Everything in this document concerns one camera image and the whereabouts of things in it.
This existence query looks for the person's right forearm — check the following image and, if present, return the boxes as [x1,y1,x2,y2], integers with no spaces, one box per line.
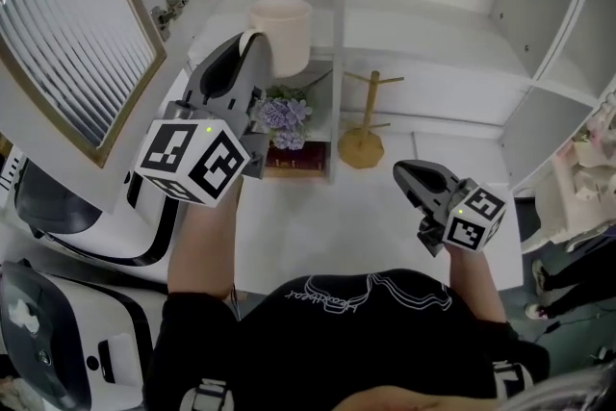
[447,244,509,324]

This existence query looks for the person's left forearm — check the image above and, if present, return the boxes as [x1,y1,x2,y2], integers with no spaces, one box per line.
[166,177,243,304]

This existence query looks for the gold-framed slatted cabinet door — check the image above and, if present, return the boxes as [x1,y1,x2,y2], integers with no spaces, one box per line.
[0,0,168,169]

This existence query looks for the cream cup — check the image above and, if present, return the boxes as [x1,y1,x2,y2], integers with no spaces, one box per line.
[248,0,313,79]

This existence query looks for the metal door hinge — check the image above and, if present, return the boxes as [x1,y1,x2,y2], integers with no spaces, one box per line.
[150,0,190,39]

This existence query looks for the white shelf cabinet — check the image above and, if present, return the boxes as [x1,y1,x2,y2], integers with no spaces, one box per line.
[185,0,535,187]

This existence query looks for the purple artificial flowers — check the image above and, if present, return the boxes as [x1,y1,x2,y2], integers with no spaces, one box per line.
[253,67,334,152]

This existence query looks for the person's black printed shirt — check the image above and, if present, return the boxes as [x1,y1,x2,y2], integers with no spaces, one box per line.
[142,268,551,411]

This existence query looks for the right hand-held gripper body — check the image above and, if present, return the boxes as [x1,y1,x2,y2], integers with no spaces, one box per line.
[416,179,507,259]

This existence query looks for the white and pink toy house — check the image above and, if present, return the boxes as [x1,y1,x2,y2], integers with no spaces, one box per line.
[518,90,616,255]

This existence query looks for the white grid shelving unit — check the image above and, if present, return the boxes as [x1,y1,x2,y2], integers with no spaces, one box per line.
[490,0,616,196]

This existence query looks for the white and black harness strap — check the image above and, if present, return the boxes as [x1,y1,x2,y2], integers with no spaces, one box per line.
[191,377,234,411]
[492,359,534,400]

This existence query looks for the dark red book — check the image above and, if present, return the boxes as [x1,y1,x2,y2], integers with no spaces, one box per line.
[264,141,326,179]

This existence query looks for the wooden mug tree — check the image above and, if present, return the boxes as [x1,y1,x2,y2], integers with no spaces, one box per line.
[337,70,405,169]

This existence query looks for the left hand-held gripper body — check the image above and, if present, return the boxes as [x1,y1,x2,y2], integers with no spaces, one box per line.
[134,96,271,209]

